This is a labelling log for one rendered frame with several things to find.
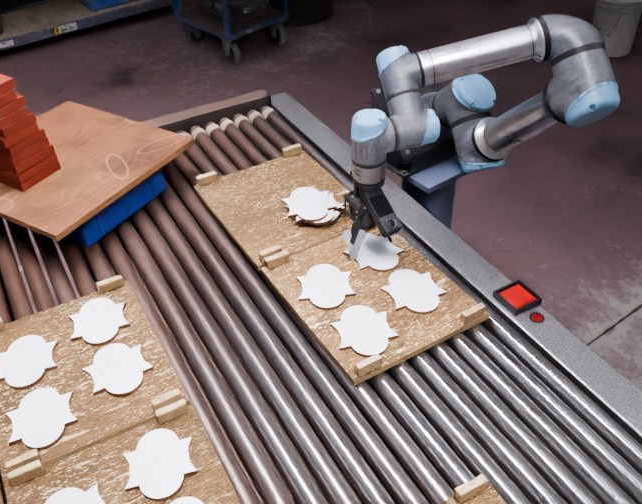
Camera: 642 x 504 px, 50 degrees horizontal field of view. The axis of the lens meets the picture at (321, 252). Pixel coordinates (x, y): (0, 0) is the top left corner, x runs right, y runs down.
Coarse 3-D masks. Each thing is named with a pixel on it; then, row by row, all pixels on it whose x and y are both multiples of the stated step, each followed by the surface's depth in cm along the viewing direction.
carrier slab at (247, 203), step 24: (264, 168) 198; (288, 168) 198; (312, 168) 197; (216, 192) 189; (240, 192) 189; (264, 192) 189; (288, 192) 188; (336, 192) 187; (216, 216) 182; (240, 216) 180; (264, 216) 180; (240, 240) 172; (264, 240) 172; (288, 240) 172; (312, 240) 171; (264, 264) 165
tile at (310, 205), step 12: (300, 192) 182; (312, 192) 182; (324, 192) 182; (288, 204) 178; (300, 204) 178; (312, 204) 178; (324, 204) 177; (288, 216) 174; (300, 216) 174; (312, 216) 174; (324, 216) 174
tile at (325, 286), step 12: (324, 264) 163; (312, 276) 160; (324, 276) 160; (336, 276) 159; (348, 276) 159; (312, 288) 156; (324, 288) 156; (336, 288) 156; (348, 288) 156; (300, 300) 154; (312, 300) 153; (324, 300) 153; (336, 300) 153
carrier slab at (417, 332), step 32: (320, 256) 166; (416, 256) 165; (288, 288) 158; (352, 288) 157; (448, 288) 156; (320, 320) 150; (416, 320) 149; (448, 320) 148; (480, 320) 149; (352, 352) 142; (384, 352) 142; (416, 352) 142
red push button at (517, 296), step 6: (510, 288) 156; (516, 288) 156; (522, 288) 156; (504, 294) 155; (510, 294) 155; (516, 294) 155; (522, 294) 155; (528, 294) 155; (510, 300) 153; (516, 300) 153; (522, 300) 153; (528, 300) 153; (516, 306) 152
